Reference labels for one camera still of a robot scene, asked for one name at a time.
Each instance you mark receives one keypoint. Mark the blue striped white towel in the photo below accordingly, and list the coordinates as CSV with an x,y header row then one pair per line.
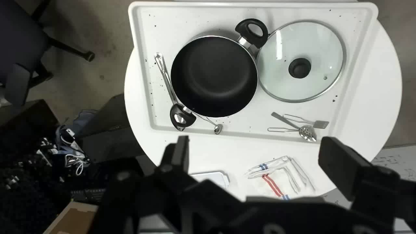
x,y
260,166

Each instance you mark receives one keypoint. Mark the metal tongs utensil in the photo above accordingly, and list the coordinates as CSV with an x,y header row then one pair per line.
x,y
306,131

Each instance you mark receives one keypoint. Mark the dark office chair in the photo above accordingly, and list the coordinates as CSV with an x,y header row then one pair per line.
x,y
16,39

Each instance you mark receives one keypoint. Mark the small metal spatula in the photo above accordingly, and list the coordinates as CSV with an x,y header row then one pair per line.
x,y
321,124

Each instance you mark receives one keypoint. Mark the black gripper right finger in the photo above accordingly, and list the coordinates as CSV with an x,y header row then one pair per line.
x,y
351,170

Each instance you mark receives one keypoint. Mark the clear plastic container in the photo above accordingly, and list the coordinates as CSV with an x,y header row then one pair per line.
x,y
215,177

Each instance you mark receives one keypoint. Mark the glass lid with black knob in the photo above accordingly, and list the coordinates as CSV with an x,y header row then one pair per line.
x,y
302,43

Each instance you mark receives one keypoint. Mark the red striped white towel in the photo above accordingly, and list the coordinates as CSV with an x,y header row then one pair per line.
x,y
273,185

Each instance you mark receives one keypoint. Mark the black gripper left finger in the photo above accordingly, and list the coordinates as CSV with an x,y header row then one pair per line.
x,y
178,156

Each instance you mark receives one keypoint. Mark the open cardboard box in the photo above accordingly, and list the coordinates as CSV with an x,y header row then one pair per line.
x,y
72,218

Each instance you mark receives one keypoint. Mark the white plastic tray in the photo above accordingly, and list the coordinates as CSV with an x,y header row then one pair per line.
x,y
146,26

